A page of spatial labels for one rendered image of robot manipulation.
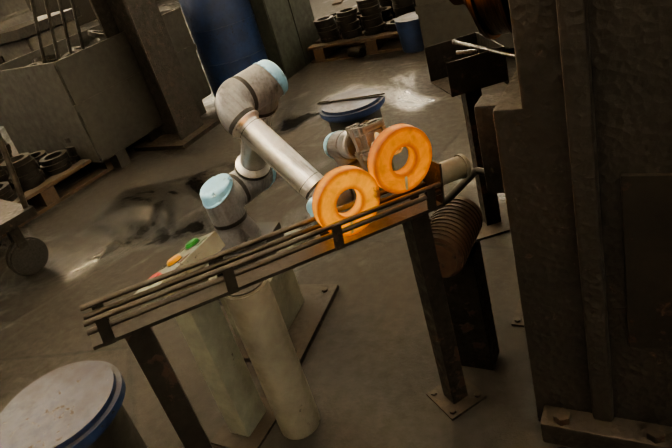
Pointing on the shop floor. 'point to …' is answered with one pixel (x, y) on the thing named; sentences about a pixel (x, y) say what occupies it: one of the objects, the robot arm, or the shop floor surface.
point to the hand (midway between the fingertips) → (398, 151)
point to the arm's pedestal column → (296, 312)
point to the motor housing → (466, 281)
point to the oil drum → (222, 29)
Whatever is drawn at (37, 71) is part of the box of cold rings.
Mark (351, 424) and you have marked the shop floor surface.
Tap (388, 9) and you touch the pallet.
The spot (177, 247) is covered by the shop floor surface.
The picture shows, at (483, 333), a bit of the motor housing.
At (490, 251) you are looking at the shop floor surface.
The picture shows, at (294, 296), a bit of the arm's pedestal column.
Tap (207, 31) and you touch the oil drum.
